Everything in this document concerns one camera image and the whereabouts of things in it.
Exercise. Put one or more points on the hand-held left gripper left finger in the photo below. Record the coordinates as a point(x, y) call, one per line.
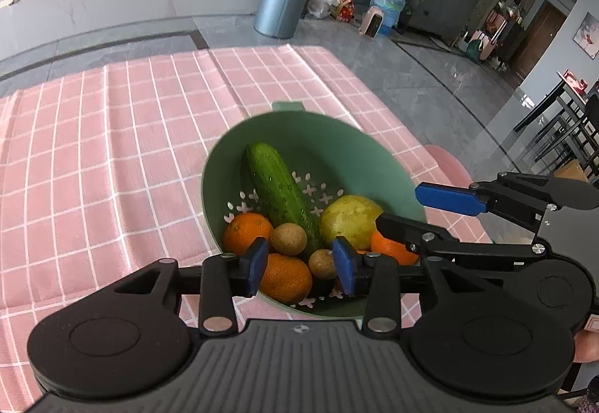
point(255, 268)

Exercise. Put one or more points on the person's right hand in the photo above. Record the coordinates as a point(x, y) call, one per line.
point(587, 345)

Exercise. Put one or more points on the small brown round fruit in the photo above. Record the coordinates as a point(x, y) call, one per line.
point(322, 263)
point(288, 239)

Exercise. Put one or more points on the blue-grey pedal trash can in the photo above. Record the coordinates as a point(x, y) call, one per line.
point(281, 4)

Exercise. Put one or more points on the small pink heater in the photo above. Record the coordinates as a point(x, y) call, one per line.
point(371, 22)

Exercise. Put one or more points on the pink checked tablecloth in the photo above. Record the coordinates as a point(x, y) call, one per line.
point(117, 160)

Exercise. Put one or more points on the green colander bowl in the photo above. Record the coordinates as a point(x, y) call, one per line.
point(327, 146)

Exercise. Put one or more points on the yellow-green mango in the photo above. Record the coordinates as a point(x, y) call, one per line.
point(351, 219)

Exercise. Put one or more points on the black dining chairs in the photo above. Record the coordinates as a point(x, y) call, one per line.
point(566, 123)

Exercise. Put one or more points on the dark grey cabinet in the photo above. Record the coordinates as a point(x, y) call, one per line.
point(444, 1)

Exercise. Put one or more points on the orange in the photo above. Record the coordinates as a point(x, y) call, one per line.
point(288, 279)
point(390, 251)
point(243, 233)

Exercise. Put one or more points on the wall picture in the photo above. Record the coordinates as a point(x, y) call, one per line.
point(588, 35)

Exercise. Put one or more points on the brown door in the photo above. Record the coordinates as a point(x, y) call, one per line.
point(543, 39)

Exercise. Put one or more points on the green bag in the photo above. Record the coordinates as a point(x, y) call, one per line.
point(475, 50)

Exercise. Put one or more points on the pink suitcase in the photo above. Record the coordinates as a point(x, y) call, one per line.
point(496, 36)

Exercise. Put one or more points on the white plastic bag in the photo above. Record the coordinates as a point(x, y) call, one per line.
point(320, 1)

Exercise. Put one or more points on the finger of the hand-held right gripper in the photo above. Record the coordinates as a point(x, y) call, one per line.
point(407, 233)
point(449, 199)

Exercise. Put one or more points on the large water bottle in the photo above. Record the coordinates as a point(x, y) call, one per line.
point(388, 4)

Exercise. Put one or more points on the green cucumber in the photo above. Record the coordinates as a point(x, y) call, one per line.
point(276, 188)

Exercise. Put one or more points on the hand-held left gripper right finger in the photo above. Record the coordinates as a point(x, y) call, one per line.
point(345, 265)

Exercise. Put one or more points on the red gift bag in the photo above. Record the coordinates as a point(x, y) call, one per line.
point(344, 6)

